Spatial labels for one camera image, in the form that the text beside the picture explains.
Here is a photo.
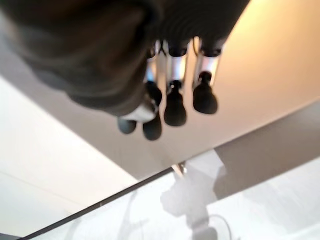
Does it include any right robot hand black cloth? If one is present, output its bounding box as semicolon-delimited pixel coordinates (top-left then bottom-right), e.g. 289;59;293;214
0;0;251;142

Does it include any black counter edge strip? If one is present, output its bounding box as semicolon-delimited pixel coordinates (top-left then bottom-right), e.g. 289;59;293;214
16;166;174;240

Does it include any grey cabinet panel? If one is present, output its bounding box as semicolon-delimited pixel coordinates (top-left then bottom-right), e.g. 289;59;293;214
212;101;320;201

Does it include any small silver metal bracket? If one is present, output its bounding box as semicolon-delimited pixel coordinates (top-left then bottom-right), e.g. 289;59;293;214
171;161;188;179

